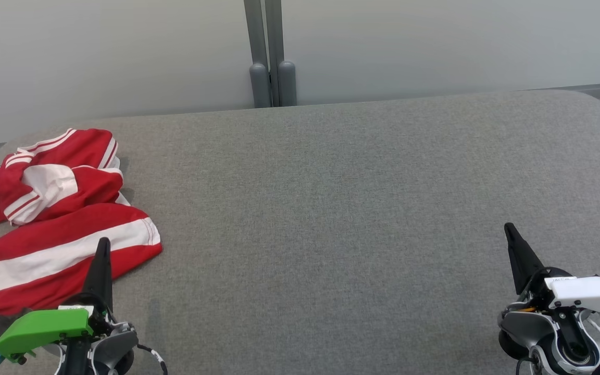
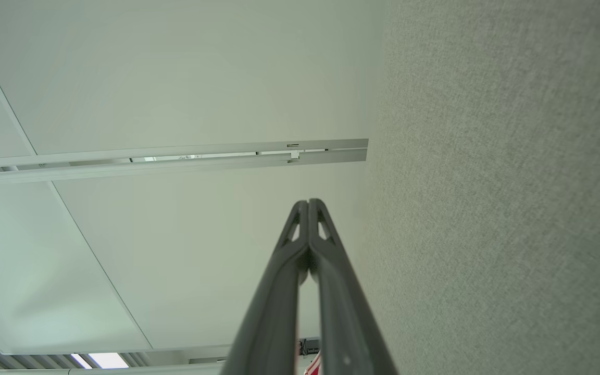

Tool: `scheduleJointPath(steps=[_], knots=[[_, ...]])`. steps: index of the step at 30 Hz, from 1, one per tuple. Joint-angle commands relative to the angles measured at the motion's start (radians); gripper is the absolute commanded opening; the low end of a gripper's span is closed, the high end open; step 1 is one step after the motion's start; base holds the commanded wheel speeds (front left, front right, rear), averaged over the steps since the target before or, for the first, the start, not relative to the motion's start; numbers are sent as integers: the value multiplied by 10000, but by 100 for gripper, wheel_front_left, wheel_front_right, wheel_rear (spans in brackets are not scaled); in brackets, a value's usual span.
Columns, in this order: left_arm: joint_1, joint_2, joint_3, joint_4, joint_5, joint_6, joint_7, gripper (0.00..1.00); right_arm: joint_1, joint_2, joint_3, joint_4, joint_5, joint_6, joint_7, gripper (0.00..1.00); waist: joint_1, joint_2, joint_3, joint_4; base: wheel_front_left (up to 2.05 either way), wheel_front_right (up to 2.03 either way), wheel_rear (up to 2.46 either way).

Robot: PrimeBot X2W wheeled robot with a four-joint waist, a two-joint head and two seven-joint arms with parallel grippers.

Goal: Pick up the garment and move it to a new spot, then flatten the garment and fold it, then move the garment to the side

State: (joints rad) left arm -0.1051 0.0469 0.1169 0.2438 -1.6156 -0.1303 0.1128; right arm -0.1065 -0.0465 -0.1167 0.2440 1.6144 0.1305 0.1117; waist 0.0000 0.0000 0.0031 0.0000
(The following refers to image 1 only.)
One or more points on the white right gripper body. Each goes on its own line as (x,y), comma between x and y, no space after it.
(586,294)

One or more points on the grey partition post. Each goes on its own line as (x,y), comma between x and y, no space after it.
(279,41)
(255,41)

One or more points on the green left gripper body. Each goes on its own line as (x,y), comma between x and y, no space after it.
(45,328)

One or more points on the red white-striped basketball shorts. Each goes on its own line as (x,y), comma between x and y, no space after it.
(45,255)

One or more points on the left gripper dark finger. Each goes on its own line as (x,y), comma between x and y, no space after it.
(102,276)

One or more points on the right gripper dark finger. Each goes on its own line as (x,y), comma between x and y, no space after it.
(523,260)

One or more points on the grey fabric sofa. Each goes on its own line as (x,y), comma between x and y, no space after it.
(331,208)

